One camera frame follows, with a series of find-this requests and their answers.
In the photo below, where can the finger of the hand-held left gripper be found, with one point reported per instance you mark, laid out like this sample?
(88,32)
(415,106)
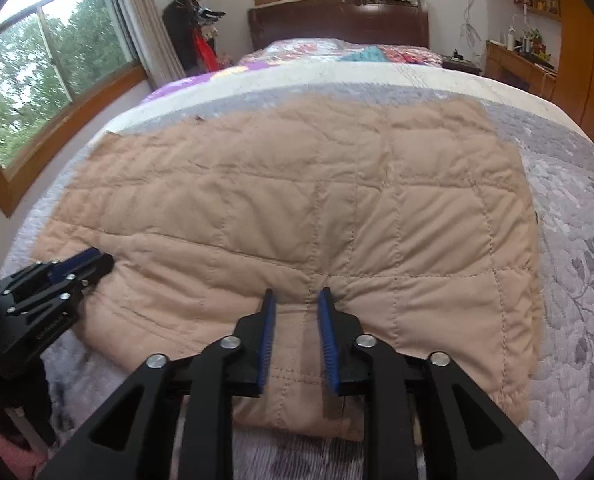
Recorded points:
(99,265)
(74,262)

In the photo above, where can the pink plaid cloth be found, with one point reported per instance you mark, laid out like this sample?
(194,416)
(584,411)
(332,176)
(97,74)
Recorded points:
(412,54)

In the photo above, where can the white bottle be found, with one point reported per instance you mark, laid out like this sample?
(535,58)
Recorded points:
(511,40)

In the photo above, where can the purple floral bed sheet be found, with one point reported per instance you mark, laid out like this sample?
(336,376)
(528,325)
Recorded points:
(182,87)

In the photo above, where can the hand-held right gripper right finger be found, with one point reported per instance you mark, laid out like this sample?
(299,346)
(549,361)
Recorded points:
(329,350)

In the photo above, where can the dark wooden headboard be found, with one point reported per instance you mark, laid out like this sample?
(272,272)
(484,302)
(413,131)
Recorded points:
(337,22)

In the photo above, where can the dark wooden nightstand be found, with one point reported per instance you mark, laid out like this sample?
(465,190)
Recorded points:
(462,66)

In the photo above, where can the wooden desk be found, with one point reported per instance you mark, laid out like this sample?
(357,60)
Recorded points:
(512,62)

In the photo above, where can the large wooden frame window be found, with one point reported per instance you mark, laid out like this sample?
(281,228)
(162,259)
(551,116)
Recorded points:
(77,35)

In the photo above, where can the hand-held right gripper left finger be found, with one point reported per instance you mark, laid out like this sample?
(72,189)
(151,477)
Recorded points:
(267,345)

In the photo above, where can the beige quilted coat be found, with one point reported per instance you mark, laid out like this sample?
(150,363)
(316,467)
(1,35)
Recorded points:
(302,200)

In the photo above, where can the wooden wardrobe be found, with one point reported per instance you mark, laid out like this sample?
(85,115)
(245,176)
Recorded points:
(577,60)

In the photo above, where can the black hanging garment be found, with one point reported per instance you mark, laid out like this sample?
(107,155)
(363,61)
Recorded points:
(179,35)

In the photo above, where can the bed with grey quilt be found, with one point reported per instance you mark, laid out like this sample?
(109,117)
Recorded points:
(577,310)

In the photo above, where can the red hanging garment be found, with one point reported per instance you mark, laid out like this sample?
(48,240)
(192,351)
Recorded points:
(204,55)

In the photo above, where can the teal cloth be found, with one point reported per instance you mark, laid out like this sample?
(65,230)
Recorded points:
(369,54)

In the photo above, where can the black white cap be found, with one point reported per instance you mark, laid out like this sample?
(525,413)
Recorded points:
(209,12)

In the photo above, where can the long beige curtain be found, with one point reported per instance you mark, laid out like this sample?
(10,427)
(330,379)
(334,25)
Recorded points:
(152,25)

